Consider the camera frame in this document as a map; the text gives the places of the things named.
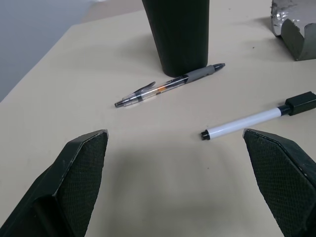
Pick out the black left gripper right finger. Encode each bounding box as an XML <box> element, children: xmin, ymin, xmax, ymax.
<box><xmin>242</xmin><ymin>128</ymin><xmax>316</xmax><ymax>237</ymax></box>

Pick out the white marker with black cap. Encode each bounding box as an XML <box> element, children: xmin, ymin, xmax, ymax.
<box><xmin>200</xmin><ymin>91</ymin><xmax>316</xmax><ymax>142</ymax></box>

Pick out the black cup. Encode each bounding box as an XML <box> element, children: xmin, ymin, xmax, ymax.
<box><xmin>141</xmin><ymin>0</ymin><xmax>210</xmax><ymax>77</ymax></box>

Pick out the clear black gel pen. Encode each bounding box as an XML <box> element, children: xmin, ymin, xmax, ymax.
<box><xmin>114</xmin><ymin>63</ymin><xmax>226</xmax><ymax>109</ymax></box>

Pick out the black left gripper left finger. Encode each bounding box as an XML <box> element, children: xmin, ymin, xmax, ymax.
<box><xmin>0</xmin><ymin>129</ymin><xmax>110</xmax><ymax>237</ymax></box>

